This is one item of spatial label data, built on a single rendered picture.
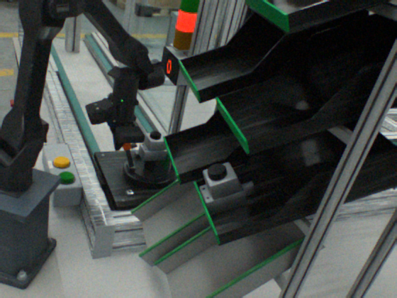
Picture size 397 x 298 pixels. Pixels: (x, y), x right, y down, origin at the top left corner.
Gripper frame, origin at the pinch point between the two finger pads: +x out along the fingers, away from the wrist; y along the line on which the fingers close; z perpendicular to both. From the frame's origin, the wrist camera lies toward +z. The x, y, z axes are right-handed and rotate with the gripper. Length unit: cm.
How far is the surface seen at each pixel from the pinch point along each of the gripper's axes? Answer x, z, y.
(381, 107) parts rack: -36, -13, 53
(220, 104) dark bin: -28.0, -1.6, 37.5
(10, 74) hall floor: 108, 5, -291
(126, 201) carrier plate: 11.7, -0.6, 10.2
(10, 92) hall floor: 108, 8, -254
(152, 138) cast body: -0.1, -8.6, 0.7
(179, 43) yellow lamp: -19.1, -19.7, -17.3
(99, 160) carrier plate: 11.7, 1.8, -7.6
